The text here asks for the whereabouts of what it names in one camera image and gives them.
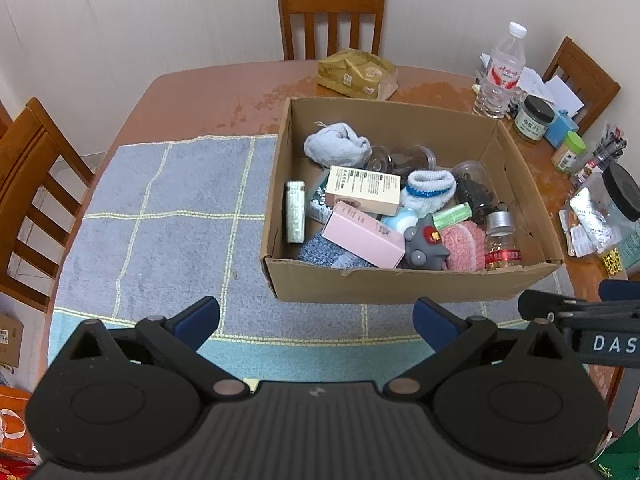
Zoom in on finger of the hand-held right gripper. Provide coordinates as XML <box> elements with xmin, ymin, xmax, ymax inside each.
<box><xmin>598</xmin><ymin>279</ymin><xmax>640</xmax><ymax>303</ymax></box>
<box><xmin>517</xmin><ymin>289</ymin><xmax>596</xmax><ymax>326</ymax></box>

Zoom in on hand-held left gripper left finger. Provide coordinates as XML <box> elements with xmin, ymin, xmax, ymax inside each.
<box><xmin>67</xmin><ymin>296</ymin><xmax>251</xmax><ymax>401</ymax></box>

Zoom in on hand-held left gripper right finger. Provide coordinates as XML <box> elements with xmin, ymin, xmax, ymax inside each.
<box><xmin>382</xmin><ymin>297</ymin><xmax>576</xmax><ymax>401</ymax></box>

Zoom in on cardboard box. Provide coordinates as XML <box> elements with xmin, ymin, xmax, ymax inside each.
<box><xmin>260</xmin><ymin>96</ymin><xmax>566</xmax><ymax>305</ymax></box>

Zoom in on grey rubber toy figure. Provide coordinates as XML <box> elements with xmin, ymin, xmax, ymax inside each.
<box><xmin>402</xmin><ymin>213</ymin><xmax>451</xmax><ymax>270</ymax></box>

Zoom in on pink knitted sock roll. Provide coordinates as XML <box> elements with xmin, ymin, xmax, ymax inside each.
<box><xmin>440</xmin><ymin>222</ymin><xmax>487</xmax><ymax>272</ymax></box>

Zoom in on blue white round toy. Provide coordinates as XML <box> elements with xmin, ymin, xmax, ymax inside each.
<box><xmin>382</xmin><ymin>208</ymin><xmax>418</xmax><ymax>234</ymax></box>

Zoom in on light green slim box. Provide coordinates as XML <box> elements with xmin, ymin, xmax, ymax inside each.
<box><xmin>431</xmin><ymin>202</ymin><xmax>473</xmax><ymax>232</ymax></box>

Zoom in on pink carton box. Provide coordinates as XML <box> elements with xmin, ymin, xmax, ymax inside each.
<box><xmin>321</xmin><ymin>201</ymin><xmax>407</xmax><ymax>269</ymax></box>

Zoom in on clear jar black contents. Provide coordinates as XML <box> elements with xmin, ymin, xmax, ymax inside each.
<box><xmin>452</xmin><ymin>161</ymin><xmax>507</xmax><ymax>224</ymax></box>

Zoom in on white sock blue stripe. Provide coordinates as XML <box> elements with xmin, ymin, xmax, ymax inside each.
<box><xmin>400</xmin><ymin>170</ymin><xmax>458</xmax><ymax>216</ymax></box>

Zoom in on blue knitted sock roll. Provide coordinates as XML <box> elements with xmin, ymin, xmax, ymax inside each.
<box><xmin>298</xmin><ymin>230</ymin><xmax>373</xmax><ymax>269</ymax></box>

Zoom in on white box green print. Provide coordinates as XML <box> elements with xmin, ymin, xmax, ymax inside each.
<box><xmin>285</xmin><ymin>180</ymin><xmax>307</xmax><ymax>244</ymax></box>

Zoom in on cream carton box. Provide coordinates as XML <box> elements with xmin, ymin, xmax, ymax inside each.
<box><xmin>325</xmin><ymin>165</ymin><xmax>402</xmax><ymax>217</ymax></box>

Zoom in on clear jar brown contents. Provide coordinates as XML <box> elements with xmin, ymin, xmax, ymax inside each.
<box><xmin>367</xmin><ymin>144</ymin><xmax>437</xmax><ymax>173</ymax></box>

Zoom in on plain white sock roll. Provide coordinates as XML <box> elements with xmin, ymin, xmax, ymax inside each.
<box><xmin>303</xmin><ymin>121</ymin><xmax>373</xmax><ymax>168</ymax></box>

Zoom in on gold ornament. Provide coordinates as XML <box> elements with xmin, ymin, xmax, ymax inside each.
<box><xmin>602</xmin><ymin>249</ymin><xmax>628</xmax><ymax>277</ymax></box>

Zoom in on teal packet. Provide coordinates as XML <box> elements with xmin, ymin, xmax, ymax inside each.
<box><xmin>620</xmin><ymin>232</ymin><xmax>640</xmax><ymax>281</ymax></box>

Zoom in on pile of blister packs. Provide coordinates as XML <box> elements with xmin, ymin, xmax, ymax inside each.
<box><xmin>559</xmin><ymin>187</ymin><xmax>623</xmax><ymax>259</ymax></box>

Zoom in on checked blue green towel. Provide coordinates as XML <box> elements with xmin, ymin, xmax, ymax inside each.
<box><xmin>47</xmin><ymin>135</ymin><xmax>573</xmax><ymax>391</ymax></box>

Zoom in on large clear jar black lid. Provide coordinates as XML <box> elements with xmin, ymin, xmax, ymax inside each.
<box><xmin>582</xmin><ymin>162</ymin><xmax>640</xmax><ymax>256</ymax></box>

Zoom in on green printed bag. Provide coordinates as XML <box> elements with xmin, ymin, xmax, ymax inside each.
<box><xmin>595</xmin><ymin>430</ymin><xmax>640</xmax><ymax>480</ymax></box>

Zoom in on bunch of pens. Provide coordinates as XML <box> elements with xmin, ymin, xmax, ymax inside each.
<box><xmin>575</xmin><ymin>125</ymin><xmax>628</xmax><ymax>188</ymax></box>

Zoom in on small jar green lid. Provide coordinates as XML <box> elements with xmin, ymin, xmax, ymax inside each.
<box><xmin>551</xmin><ymin>131</ymin><xmax>587</xmax><ymax>175</ymax></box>

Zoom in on small blue box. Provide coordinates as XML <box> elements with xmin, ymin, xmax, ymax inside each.
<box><xmin>543</xmin><ymin>109</ymin><xmax>580</xmax><ymax>148</ymax></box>

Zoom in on glass jar black lid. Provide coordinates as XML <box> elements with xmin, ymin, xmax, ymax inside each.
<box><xmin>513</xmin><ymin>95</ymin><xmax>556</xmax><ymax>144</ymax></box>

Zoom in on brown carton on floor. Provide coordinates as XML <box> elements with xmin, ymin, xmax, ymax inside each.
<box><xmin>0</xmin><ymin>312</ymin><xmax>25</xmax><ymax>368</ymax></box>

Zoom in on orange bag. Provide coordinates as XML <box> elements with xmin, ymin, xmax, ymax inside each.
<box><xmin>0</xmin><ymin>385</ymin><xmax>36</xmax><ymax>458</ymax></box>

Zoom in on white envelope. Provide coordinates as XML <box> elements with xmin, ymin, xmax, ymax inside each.
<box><xmin>542</xmin><ymin>76</ymin><xmax>585</xmax><ymax>117</ymax></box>

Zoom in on white paper sheets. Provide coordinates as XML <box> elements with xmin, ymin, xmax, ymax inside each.
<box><xmin>516</xmin><ymin>66</ymin><xmax>547</xmax><ymax>101</ymax></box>

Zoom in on clear plastic water bottle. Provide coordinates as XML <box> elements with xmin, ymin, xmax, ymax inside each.
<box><xmin>472</xmin><ymin>21</ymin><xmax>528</xmax><ymax>120</ymax></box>

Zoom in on red printed packaging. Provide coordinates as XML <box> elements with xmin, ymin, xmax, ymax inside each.
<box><xmin>0</xmin><ymin>455</ymin><xmax>41</xmax><ymax>480</ymax></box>

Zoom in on yellow paper bag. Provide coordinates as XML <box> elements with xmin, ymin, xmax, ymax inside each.
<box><xmin>316</xmin><ymin>48</ymin><xmax>399</xmax><ymax>101</ymax></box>

